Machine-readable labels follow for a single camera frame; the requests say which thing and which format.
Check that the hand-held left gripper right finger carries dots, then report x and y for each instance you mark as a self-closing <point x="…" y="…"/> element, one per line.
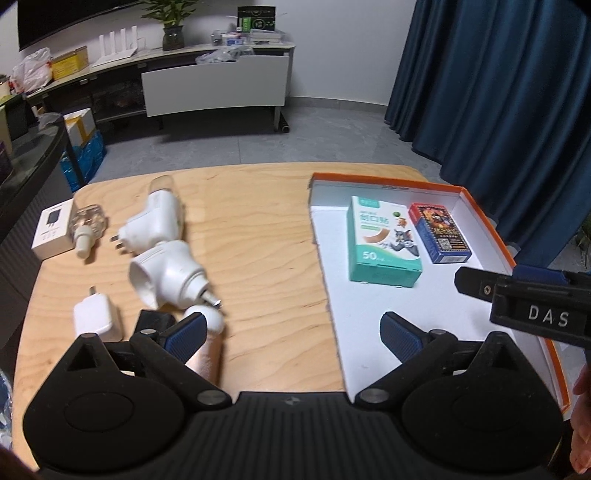
<point x="399" y="334"/>

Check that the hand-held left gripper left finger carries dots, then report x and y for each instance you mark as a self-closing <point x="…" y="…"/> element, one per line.
<point x="187" y="334"/>

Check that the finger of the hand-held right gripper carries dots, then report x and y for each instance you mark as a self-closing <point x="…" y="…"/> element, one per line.
<point x="475" y="284"/>

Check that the orange-rimmed white box lid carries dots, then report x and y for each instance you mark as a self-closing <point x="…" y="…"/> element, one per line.
<point x="369" y="323"/>

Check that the white charger adapter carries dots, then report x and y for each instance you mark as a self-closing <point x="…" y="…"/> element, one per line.
<point x="96" y="318"/>

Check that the person's right hand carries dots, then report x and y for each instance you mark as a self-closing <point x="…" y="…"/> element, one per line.
<point x="582" y="445"/>

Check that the small black adapter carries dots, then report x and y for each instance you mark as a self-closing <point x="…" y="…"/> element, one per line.
<point x="152" y="321"/>

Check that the blue red card box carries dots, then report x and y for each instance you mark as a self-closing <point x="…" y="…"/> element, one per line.
<point x="438" y="233"/>

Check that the green bandage box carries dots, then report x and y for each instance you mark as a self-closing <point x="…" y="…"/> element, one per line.
<point x="383" y="242"/>

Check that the white plug-in device with bottle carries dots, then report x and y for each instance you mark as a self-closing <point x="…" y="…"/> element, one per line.
<point x="150" y="221"/>

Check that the clear white-capped refill bottle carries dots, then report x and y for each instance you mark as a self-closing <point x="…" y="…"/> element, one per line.
<point x="87" y="226"/>

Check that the small white charger box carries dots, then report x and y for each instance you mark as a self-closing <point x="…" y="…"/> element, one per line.
<point x="51" y="228"/>

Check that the dark blue curtain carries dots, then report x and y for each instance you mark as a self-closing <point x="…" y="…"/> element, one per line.
<point x="498" y="92"/>

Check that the bin with clear bag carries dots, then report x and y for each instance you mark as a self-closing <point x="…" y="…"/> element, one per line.
<point x="4" y="406"/>

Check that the blue packaged case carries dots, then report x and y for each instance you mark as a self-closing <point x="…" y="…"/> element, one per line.
<point x="85" y="159"/>

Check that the black curved counter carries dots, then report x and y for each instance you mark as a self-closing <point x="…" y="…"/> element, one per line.
<point x="27" y="184"/>

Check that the white box on floor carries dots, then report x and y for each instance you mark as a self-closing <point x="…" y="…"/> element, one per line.
<point x="81" y="127"/>

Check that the long grey media cabinet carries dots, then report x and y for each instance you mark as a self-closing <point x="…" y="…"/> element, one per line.
<point x="212" y="85"/>

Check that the clear plastic bag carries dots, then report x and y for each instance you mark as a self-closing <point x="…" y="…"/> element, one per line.
<point x="217" y="56"/>

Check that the white router with antennas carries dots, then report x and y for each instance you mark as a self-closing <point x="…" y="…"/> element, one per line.
<point x="117" y="48"/>

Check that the yellow cardboard box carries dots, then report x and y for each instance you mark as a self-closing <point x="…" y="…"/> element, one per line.
<point x="69" y="62"/>

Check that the pile of small boxes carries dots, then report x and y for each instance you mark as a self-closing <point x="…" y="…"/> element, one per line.
<point x="249" y="38"/>

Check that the white red plastic bag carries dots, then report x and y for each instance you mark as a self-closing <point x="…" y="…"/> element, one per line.
<point x="32" y="69"/>

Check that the potted plant in dark pot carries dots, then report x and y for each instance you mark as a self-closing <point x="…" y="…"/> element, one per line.
<point x="171" y="27"/>

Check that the black green box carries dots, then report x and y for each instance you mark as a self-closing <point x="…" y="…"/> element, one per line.
<point x="256" y="18"/>

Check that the black television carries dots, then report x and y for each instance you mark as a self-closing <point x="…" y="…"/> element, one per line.
<point x="69" y="18"/>

